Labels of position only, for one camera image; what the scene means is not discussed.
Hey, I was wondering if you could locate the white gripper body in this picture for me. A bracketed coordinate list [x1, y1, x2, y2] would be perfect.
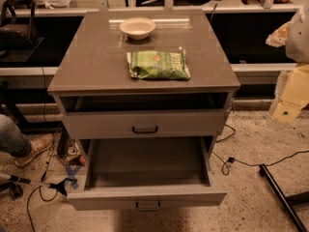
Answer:
[280, 63, 309, 109]

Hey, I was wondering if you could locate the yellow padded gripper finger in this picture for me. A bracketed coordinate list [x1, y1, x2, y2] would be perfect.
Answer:
[269, 101, 301, 127]

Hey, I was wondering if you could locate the grey drawer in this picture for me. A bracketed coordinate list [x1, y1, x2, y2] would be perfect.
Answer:
[68, 137, 226, 212]
[62, 109, 228, 139]

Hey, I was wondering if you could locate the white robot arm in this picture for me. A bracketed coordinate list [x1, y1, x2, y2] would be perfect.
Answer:
[266, 5, 309, 126]

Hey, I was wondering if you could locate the grey drawer cabinet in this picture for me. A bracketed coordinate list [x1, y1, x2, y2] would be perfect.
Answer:
[48, 11, 239, 155]

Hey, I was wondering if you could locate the black metal stand base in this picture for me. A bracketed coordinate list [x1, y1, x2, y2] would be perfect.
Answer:
[259, 164, 309, 232]

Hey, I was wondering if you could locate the green chip bag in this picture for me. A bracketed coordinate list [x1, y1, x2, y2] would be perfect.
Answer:
[126, 50, 190, 80]

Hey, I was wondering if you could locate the white paper bowl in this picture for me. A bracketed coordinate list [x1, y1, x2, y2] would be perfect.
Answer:
[120, 17, 155, 40]

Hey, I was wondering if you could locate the soda can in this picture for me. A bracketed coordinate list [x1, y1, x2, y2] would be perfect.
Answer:
[67, 146, 78, 156]

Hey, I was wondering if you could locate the tan shoe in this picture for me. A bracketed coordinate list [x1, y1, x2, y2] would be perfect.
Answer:
[14, 133, 53, 167]

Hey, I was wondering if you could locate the person's jeans leg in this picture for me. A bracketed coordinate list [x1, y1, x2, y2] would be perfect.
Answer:
[0, 114, 32, 157]

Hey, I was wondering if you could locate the black chair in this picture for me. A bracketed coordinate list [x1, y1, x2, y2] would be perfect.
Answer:
[0, 0, 42, 62]

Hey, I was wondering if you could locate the black grabber tool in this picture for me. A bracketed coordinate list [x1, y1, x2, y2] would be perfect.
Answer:
[0, 173, 77, 196]

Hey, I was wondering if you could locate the black floor cable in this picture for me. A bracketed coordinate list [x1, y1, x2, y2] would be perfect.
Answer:
[211, 123, 309, 176]

